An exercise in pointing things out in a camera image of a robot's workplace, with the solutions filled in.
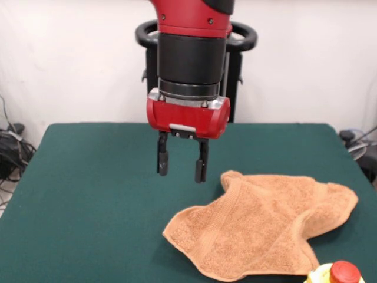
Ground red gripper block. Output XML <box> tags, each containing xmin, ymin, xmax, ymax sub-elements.
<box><xmin>146</xmin><ymin>87</ymin><xmax>232</xmax><ymax>184</ymax></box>

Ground tan terry towel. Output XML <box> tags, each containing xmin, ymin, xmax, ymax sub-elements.
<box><xmin>162</xmin><ymin>169</ymin><xmax>359</xmax><ymax>282</ymax></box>

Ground dark green tablecloth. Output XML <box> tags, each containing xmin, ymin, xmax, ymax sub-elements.
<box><xmin>0</xmin><ymin>122</ymin><xmax>377</xmax><ymax>283</ymax></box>

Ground yellow emergency stop button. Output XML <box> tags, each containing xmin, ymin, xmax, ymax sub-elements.
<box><xmin>307</xmin><ymin>259</ymin><xmax>368</xmax><ymax>283</ymax></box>

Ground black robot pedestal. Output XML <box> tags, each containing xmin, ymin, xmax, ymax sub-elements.
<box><xmin>135</xmin><ymin>19</ymin><xmax>259</xmax><ymax>123</ymax></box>

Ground tangled black cables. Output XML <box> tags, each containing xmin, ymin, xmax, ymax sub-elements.
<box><xmin>338</xmin><ymin>125</ymin><xmax>377</xmax><ymax>189</ymax></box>
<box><xmin>0</xmin><ymin>94</ymin><xmax>37</xmax><ymax>207</ymax></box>

